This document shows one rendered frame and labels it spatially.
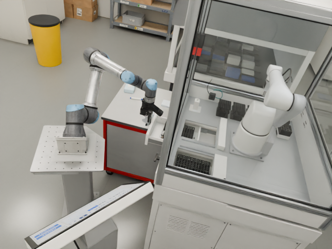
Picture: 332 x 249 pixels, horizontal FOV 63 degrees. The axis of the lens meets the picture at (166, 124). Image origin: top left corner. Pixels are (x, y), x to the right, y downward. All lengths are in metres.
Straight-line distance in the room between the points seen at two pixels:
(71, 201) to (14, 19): 3.51
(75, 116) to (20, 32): 3.43
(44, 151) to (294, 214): 1.58
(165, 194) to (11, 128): 2.26
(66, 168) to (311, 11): 1.56
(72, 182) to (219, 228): 1.09
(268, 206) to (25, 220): 1.91
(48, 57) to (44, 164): 2.70
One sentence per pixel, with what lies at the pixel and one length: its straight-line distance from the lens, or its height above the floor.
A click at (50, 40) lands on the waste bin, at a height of 0.42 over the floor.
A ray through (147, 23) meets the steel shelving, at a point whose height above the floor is 0.14.
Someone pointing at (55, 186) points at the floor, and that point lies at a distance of 2.78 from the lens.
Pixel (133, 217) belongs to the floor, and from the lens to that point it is 2.54.
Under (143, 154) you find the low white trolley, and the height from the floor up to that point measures 0.43.
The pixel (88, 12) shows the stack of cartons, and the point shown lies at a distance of 6.18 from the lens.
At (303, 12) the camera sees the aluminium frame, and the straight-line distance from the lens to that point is 1.02.
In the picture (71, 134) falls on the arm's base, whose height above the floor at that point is 0.91.
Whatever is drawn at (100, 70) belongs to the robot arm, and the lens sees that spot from 2.05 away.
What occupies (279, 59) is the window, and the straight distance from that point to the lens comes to 1.08.
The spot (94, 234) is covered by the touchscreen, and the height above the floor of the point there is 1.04.
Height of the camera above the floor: 2.18
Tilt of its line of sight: 39 degrees down
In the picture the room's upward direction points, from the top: 11 degrees clockwise
